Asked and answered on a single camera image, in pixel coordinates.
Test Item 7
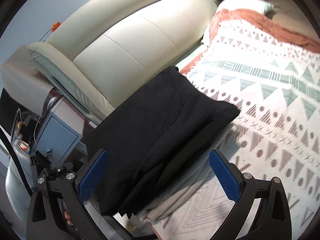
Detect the black jacket with yellow patch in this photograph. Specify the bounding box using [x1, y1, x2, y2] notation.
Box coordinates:
[84, 67, 240, 216]

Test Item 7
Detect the person's left hand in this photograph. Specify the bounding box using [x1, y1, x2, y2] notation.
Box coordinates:
[63, 211, 73, 226]

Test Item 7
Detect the blue bedside cabinet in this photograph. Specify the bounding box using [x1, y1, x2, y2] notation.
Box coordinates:
[33, 99, 85, 164]

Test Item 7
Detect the patterned white bedspread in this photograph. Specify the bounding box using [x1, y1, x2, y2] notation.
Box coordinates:
[139, 18, 320, 240]

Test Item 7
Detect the cream padded headboard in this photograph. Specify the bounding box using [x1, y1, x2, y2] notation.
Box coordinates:
[1, 0, 217, 124]

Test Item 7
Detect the tan and rust blanket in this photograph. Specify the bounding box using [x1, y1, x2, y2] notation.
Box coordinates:
[207, 0, 319, 53]

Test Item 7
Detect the white pillow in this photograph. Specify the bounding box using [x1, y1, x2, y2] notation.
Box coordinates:
[216, 0, 274, 15]

